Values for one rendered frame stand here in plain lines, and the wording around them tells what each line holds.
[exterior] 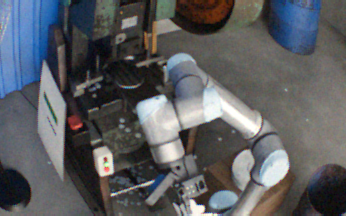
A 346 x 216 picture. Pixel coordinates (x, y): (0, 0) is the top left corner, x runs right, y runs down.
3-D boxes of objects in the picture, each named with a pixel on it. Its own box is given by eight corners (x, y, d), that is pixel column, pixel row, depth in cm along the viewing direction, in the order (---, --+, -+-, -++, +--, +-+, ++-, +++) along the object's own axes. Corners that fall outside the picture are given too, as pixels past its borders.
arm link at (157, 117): (167, 92, 115) (132, 105, 115) (183, 138, 115) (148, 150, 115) (167, 92, 122) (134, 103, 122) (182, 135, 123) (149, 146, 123)
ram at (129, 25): (146, 53, 203) (151, 1, 184) (115, 63, 197) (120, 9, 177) (129, 35, 214) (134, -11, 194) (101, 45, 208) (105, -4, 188)
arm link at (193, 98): (207, 69, 121) (164, 83, 121) (221, 99, 113) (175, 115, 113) (213, 92, 127) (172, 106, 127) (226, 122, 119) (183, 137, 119)
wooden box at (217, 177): (279, 209, 248) (296, 176, 225) (235, 240, 230) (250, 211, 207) (246, 177, 271) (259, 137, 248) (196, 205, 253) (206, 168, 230)
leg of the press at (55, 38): (117, 220, 239) (104, 98, 179) (100, 224, 234) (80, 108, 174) (56, 121, 295) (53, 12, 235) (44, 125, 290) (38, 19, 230)
